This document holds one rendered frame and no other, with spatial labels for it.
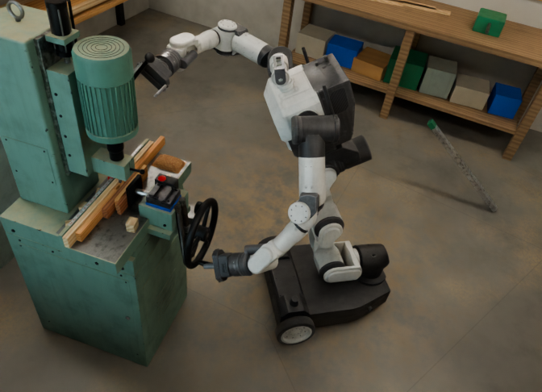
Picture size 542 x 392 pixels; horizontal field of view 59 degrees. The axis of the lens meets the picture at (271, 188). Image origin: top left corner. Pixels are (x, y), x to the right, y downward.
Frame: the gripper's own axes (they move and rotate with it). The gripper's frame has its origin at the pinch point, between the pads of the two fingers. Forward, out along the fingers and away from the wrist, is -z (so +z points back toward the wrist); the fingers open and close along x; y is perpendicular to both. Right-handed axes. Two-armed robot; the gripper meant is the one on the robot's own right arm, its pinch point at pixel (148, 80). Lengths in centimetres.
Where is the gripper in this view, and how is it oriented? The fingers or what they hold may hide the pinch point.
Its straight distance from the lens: 174.9
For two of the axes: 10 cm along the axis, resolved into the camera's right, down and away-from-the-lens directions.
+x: 7.0, 6.6, 2.7
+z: 3.1, -6.2, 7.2
